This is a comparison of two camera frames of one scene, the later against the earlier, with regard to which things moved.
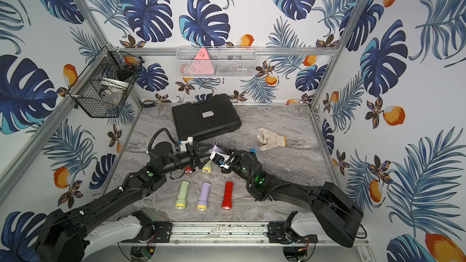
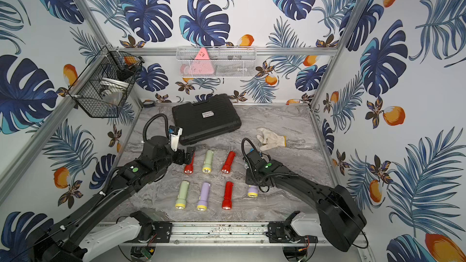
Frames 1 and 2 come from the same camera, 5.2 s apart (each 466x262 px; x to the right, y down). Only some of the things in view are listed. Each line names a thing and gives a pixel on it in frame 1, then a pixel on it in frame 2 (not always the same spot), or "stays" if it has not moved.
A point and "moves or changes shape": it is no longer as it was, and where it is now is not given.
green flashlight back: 207,167 stays
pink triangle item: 201,65 stays
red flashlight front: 227,202 stays
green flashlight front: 183,193 stays
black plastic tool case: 205,117 stays
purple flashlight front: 202,204 stays
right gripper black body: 236,154 -> 250,178
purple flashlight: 216,148 moves or changes shape
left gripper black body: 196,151 -> 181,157
